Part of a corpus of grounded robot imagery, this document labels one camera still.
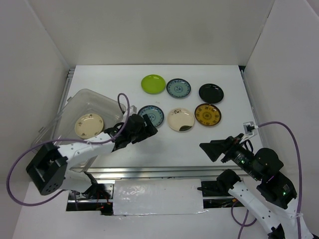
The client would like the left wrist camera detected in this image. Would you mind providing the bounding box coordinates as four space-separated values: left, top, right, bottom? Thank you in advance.
127 106 138 117

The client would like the cream plate with black patch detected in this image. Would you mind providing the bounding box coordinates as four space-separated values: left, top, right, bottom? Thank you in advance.
77 133 87 139

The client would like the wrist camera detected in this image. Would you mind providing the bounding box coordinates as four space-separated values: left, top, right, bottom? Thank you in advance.
127 106 138 117
239 121 258 143

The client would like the clear plastic bin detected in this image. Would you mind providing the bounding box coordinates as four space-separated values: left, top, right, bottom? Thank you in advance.
30 88 127 174

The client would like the cream plate with small motifs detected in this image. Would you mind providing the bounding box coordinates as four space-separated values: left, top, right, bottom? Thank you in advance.
74 113 104 139

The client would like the green plate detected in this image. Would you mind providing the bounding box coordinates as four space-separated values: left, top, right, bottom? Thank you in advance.
141 74 166 94

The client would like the blue patterned plate far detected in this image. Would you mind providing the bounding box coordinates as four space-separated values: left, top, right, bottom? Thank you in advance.
166 78 191 99

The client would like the yellow brown patterned plate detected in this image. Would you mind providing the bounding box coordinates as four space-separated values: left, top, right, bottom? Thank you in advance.
194 103 222 127

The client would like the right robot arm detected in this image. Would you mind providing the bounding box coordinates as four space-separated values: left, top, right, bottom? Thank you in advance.
199 133 317 239

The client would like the blue patterned plate near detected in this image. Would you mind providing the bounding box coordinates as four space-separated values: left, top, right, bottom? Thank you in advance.
138 105 164 128

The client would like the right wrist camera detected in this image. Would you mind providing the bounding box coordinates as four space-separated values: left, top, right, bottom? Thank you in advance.
239 121 258 143

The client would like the blue patterned plate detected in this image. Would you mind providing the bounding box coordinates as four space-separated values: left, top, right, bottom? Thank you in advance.
138 105 164 128
166 78 191 99

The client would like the cream plate with flower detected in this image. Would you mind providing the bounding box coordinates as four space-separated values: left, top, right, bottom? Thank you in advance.
167 108 195 132

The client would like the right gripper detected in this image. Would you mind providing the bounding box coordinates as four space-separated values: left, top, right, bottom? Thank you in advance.
198 131 261 179

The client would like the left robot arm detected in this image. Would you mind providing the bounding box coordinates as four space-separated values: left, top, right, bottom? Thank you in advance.
26 114 158 199

